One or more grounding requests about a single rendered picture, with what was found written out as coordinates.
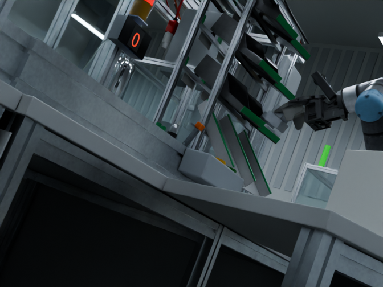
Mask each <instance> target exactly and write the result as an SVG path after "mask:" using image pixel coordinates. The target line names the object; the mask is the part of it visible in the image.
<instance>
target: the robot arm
mask: <svg viewBox="0 0 383 287"><path fill-rule="evenodd" d="M311 76H312V78H313V81H314V83H315V84H316V85H317V86H319V87H320V88H321V90H322V91H323V92H324V93H325V95H326V96H327V97H328V98H329V99H327V98H326V97H325V96H324V95H309V96H302V97H297V98H295V99H292V100H290V101H288V102H287V103H285V104H283V105H282V106H280V107H279V108H278V109H276V110H275V111H274V113H280V112H283V114H284V117H285V119H286V121H292V120H293V122H294V125H295V128H296V130H300V129H301V128H302V127H303V124H304V122H305V123H307V124H308V125H309V126H310V127H311V128H312V129H313V130H315V131H318V130H323V129H327V128H331V125H332V121H336V120H340V119H342V120H343V121H347V120H349V119H348V114H349V113H350V114H351V113H356V114H357V116H358V117H359V118H360V120H361V126H362V132H363V135H364V141H365V148H366V150H371V151H383V77H382V78H379V79H375V80H371V81H368V82H365V83H361V84H357V85H353V86H351V87H347V88H344V89H342V90H339V91H337V94H336V92H335V91H334V90H333V89H332V87H331V86H330V85H329V84H328V82H327V81H326V77H325V76H324V75H323V74H320V73H319V72H318V71H315V72H314V73H313V74H312V75H311ZM329 100H330V101H329ZM303 105H304V106H305V108H304V107H303Z"/></svg>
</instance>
